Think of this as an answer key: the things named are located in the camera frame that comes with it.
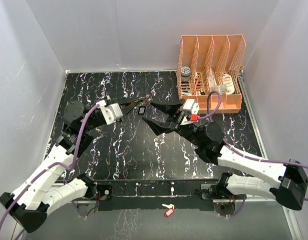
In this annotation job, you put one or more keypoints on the white labelled packet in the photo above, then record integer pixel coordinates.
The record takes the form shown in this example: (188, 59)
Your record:
(227, 87)

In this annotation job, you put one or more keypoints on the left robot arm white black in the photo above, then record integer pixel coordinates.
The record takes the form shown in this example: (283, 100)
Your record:
(31, 203)

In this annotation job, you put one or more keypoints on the small jar with lid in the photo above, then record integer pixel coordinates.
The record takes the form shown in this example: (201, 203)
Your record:
(185, 74)

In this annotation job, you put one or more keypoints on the red tag with key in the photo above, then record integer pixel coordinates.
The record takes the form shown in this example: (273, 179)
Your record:
(170, 209)

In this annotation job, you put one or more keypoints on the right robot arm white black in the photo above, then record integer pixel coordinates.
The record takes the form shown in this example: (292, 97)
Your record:
(283, 181)

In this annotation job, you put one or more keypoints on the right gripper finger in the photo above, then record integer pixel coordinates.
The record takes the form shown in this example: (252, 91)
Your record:
(158, 127)
(168, 108)

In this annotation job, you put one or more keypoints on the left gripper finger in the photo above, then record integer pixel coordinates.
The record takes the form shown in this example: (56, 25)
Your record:
(127, 107)
(121, 100)

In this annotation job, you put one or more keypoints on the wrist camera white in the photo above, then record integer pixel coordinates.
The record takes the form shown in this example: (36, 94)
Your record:
(111, 112)
(191, 109)

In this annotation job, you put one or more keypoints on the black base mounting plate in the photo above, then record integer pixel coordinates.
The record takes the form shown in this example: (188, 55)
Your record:
(159, 194)

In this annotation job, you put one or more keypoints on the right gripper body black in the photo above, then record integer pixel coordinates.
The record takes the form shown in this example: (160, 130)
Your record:
(188, 130)

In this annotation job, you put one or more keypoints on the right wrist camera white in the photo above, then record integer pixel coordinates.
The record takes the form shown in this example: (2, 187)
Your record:
(191, 109)

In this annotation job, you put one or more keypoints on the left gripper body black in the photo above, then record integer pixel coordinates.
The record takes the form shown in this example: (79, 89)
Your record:
(95, 121)

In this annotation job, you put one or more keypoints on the orange file organizer rack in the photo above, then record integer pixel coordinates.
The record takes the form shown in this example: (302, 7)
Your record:
(209, 57)

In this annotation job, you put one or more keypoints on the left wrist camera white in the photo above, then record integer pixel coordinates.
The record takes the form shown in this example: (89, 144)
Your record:
(111, 112)

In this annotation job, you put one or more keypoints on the black key tag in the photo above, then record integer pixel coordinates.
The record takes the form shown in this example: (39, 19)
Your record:
(141, 110)

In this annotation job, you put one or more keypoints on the red handled key organizer plate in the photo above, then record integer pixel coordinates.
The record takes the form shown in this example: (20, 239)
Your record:
(143, 100)

